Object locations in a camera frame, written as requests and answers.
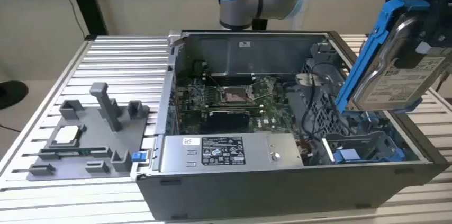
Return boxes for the silver CPU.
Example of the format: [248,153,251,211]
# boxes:
[58,126,80,144]

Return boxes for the black case fan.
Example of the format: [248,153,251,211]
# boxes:
[192,59,208,76]

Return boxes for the blue disk carrier in bay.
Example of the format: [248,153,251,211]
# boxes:
[335,149,404,163]

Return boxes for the long black wire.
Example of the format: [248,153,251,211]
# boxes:
[303,61,351,140]

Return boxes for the green motherboard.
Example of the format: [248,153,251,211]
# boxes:
[175,75,304,135]

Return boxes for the red and black supply wires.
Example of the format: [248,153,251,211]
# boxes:
[295,139,315,158]

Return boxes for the dark plastic case bracket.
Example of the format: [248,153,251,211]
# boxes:
[310,42,338,62]

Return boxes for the thin black wall cable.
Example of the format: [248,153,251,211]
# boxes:
[56,0,91,41]

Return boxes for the thin metal locking lever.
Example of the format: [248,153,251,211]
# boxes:
[255,80,276,101]

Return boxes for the grey metal disk bay cage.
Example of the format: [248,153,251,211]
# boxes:
[286,57,404,162]

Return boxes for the green RAM stick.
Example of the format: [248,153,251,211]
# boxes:
[40,147,107,155]

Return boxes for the CPU socket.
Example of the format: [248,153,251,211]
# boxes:
[220,85,255,103]

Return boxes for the black round stand base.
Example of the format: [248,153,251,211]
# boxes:
[0,80,30,110]

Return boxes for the black upright frame post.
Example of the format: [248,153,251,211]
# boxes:
[66,0,110,37]

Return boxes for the dark grey PC case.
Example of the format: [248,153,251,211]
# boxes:
[130,29,451,221]

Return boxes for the hard disk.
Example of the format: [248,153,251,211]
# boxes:
[335,0,452,115]

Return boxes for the silver power supply unit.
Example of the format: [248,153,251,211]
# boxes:
[158,133,306,173]

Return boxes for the blue plastic case clip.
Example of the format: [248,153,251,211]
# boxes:
[130,151,148,162]

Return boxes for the grey parts rack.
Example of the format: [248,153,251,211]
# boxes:
[27,82,151,182]

